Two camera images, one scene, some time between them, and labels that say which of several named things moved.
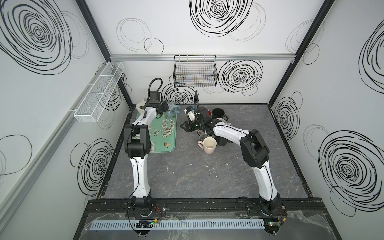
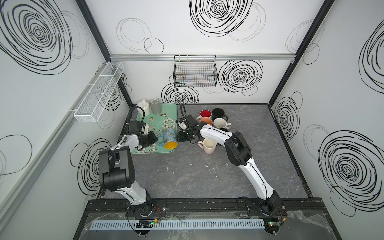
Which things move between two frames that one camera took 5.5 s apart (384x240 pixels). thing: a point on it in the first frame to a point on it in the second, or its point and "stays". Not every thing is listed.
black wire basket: [195, 70] stays
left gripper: [162, 107] to [151, 139]
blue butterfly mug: [173, 109] to [169, 139]
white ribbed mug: [141, 103] stays
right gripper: [194, 123] to [184, 135]
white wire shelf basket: [92, 106] stays
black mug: [218, 113] stays
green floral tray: [163, 134] stays
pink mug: [209, 145] stays
